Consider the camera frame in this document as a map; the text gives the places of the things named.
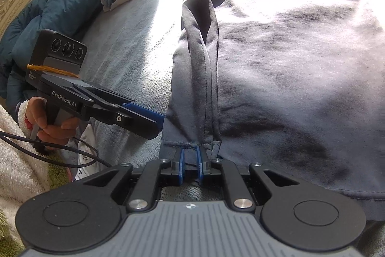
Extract person's left hand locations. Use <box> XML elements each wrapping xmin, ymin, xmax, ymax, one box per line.
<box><xmin>22</xmin><ymin>97</ymin><xmax>79</xmax><ymax>153</ymax></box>

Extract green fuzzy cloth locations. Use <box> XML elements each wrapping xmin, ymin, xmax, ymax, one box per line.
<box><xmin>0</xmin><ymin>152</ymin><xmax>73</xmax><ymax>257</ymax></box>

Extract black cable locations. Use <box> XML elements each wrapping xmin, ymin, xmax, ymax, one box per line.
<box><xmin>0</xmin><ymin>131</ymin><xmax>112</xmax><ymax>169</ymax></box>

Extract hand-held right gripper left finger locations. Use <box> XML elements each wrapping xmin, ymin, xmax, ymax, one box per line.
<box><xmin>83</xmin><ymin>147</ymin><xmax>185</xmax><ymax>213</ymax></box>

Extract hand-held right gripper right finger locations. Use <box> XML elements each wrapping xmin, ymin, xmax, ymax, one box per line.
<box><xmin>195</xmin><ymin>146</ymin><xmax>301</xmax><ymax>212</ymax></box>

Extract blue quilted duvet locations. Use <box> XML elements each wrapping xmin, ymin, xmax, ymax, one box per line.
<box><xmin>0</xmin><ymin>0</ymin><xmax>112</xmax><ymax>113</ymax></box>

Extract dark grey pants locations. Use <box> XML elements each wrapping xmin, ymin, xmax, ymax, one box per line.
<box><xmin>161</xmin><ymin>0</ymin><xmax>385</xmax><ymax>220</ymax></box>

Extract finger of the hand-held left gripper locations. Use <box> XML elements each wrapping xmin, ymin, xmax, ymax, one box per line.
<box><xmin>84</xmin><ymin>103</ymin><xmax>160</xmax><ymax>141</ymax></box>
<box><xmin>74</xmin><ymin>84</ymin><xmax>165</xmax><ymax>125</ymax></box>

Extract white paw print cloth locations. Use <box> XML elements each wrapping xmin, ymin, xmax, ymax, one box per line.
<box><xmin>74</xmin><ymin>125</ymin><xmax>101</xmax><ymax>183</ymax></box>

